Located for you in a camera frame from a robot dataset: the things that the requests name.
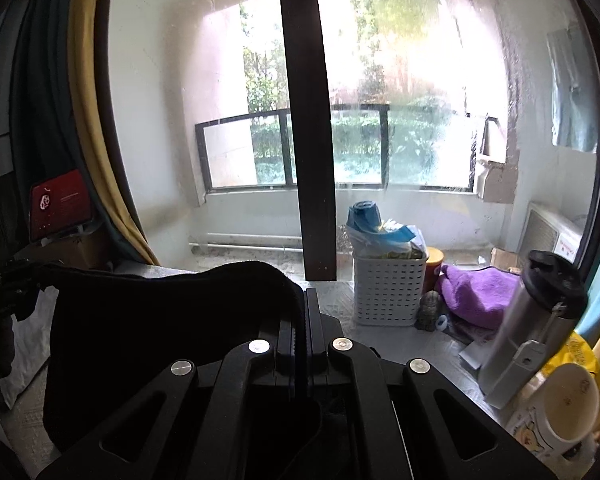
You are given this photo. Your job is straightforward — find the small grey pouch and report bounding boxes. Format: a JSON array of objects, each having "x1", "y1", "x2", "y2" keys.
[{"x1": 416, "y1": 291, "x2": 441, "y2": 332}]

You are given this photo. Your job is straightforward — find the purple cloth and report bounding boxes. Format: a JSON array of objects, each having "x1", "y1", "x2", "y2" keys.
[{"x1": 435, "y1": 264, "x2": 527, "y2": 331}]

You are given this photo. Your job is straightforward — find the balcony railing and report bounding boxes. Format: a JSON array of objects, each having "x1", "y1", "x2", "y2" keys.
[{"x1": 195, "y1": 104, "x2": 501, "y2": 206}]

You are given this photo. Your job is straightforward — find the white quilted bed cover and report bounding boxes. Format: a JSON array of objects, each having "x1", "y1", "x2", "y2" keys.
[{"x1": 0, "y1": 260, "x2": 511, "y2": 480}]

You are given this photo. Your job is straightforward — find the white perforated basket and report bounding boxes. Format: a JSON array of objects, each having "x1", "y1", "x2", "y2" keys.
[{"x1": 352, "y1": 251, "x2": 429, "y2": 327}]

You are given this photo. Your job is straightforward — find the yellow jar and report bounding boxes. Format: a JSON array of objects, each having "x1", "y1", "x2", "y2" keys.
[{"x1": 424, "y1": 246, "x2": 447, "y2": 297}]

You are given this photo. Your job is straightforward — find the dark teal curtain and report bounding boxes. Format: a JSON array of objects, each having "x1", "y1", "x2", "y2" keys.
[{"x1": 10, "y1": 0, "x2": 146, "y2": 266}]

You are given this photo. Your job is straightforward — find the tablet with red screen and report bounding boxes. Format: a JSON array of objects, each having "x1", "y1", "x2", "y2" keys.
[{"x1": 29, "y1": 169, "x2": 95, "y2": 242}]

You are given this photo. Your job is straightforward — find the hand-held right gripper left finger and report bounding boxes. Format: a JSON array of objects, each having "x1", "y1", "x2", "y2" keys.
[{"x1": 35, "y1": 320, "x2": 302, "y2": 480}]

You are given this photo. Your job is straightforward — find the dark sliding door post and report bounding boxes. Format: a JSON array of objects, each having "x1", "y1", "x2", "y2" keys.
[{"x1": 275, "y1": 0, "x2": 339, "y2": 282}]

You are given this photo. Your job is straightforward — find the blue bag roll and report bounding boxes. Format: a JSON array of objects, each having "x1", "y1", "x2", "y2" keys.
[{"x1": 347, "y1": 201, "x2": 417, "y2": 246}]

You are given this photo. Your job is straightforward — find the pale blue hanging garment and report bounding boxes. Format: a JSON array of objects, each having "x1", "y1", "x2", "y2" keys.
[{"x1": 547, "y1": 27, "x2": 600, "y2": 154}]

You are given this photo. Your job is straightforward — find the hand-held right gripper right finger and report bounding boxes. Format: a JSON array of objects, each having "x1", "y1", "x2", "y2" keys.
[{"x1": 304, "y1": 288, "x2": 556, "y2": 480}]

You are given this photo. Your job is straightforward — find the yellow crumpled bag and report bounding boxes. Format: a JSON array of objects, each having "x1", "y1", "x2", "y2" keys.
[{"x1": 540, "y1": 332, "x2": 600, "y2": 387}]

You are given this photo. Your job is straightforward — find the cardboard box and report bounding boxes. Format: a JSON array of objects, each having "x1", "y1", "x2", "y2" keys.
[{"x1": 45, "y1": 230, "x2": 114, "y2": 271}]

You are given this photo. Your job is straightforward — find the stainless steel tumbler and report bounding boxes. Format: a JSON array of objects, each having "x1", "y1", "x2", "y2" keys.
[{"x1": 477, "y1": 250, "x2": 590, "y2": 409}]

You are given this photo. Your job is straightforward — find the black garment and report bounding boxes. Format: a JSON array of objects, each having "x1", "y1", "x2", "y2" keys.
[{"x1": 42, "y1": 260, "x2": 331, "y2": 457}]

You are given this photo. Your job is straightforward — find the white cartoon mug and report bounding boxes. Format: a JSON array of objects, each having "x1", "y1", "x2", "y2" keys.
[{"x1": 505, "y1": 362, "x2": 600, "y2": 462}]

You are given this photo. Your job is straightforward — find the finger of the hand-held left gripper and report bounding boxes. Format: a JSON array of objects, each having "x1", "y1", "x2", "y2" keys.
[{"x1": 0, "y1": 262, "x2": 43, "y2": 322}]

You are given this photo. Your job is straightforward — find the clear plastic bag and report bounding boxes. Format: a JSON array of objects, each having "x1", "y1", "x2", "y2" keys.
[{"x1": 350, "y1": 219, "x2": 427, "y2": 262}]

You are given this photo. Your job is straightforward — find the outdoor air conditioner unit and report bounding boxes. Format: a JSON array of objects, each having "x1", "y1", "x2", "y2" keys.
[{"x1": 520, "y1": 202, "x2": 586, "y2": 266}]

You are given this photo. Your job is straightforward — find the grey papers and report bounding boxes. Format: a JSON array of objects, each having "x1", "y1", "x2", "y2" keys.
[{"x1": 457, "y1": 330, "x2": 501, "y2": 371}]

